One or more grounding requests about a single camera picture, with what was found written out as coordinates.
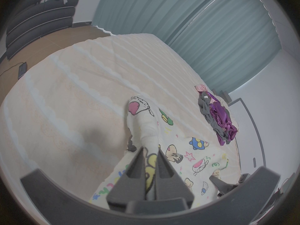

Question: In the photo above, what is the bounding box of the cream pillow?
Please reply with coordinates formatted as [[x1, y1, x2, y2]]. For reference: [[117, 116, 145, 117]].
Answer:
[[215, 95, 240, 136]]

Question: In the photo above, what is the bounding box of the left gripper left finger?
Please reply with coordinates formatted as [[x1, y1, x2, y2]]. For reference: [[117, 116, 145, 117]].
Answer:
[[106, 147, 147, 210]]

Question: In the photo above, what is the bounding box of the grey white bedside table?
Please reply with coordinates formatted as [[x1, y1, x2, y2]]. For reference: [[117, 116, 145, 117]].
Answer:
[[212, 89, 233, 102]]

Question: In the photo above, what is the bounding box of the pile of clothes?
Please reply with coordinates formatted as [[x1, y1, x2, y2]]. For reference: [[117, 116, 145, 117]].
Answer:
[[194, 84, 239, 147]]

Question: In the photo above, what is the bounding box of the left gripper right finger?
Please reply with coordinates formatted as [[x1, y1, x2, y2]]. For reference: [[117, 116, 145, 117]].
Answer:
[[155, 149, 195, 207]]

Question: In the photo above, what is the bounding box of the black cable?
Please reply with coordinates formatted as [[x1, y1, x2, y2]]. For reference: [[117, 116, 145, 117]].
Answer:
[[0, 63, 24, 76]]

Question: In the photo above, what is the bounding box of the black power adapter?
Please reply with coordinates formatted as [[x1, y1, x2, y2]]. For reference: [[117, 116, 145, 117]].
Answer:
[[18, 62, 28, 80]]

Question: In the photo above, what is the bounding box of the white printed pyjama top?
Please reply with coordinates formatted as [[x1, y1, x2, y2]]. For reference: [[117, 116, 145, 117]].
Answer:
[[89, 96, 229, 207]]

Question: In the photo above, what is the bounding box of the bed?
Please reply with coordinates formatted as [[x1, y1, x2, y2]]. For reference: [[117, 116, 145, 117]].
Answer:
[[0, 33, 266, 208]]

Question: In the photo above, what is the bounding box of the blue-green curtain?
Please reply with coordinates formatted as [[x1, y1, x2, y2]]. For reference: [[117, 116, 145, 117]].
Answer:
[[92, 0, 238, 44], [168, 0, 282, 94]]

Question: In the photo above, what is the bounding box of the black chest of drawers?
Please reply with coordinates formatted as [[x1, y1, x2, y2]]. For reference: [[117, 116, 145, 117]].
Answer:
[[5, 0, 80, 61]]

